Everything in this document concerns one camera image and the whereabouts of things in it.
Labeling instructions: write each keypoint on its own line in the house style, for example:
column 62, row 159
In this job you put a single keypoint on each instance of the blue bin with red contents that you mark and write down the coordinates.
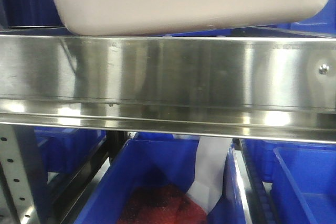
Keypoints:
column 149, row 163

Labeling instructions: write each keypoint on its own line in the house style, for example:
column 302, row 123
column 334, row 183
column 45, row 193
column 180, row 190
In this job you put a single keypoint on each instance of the blue bin lower left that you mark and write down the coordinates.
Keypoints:
column 64, row 149

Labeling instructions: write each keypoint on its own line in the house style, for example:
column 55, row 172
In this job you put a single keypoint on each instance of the blue bin lower right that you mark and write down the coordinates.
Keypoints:
column 302, row 178

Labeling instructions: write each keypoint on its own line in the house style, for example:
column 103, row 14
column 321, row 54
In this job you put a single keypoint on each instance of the blue bin upper left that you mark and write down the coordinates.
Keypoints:
column 31, row 13

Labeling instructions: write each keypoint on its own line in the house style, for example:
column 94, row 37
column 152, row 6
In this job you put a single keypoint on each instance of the blue bin upper right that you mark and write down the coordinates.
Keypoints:
column 322, row 22

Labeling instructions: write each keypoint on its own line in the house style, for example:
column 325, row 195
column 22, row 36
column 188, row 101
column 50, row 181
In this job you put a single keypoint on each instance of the white paper sheet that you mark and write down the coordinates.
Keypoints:
column 207, row 186

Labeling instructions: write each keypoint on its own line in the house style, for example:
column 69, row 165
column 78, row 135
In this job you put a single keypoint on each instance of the red mesh bag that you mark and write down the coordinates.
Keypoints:
column 166, row 204

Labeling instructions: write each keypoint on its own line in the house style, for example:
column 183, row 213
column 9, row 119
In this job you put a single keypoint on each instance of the stainless steel shelf rail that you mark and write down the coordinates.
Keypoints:
column 263, row 83

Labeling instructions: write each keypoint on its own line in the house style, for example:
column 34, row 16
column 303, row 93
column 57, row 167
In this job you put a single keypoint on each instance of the perforated steel upright post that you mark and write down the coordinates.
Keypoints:
column 25, row 176

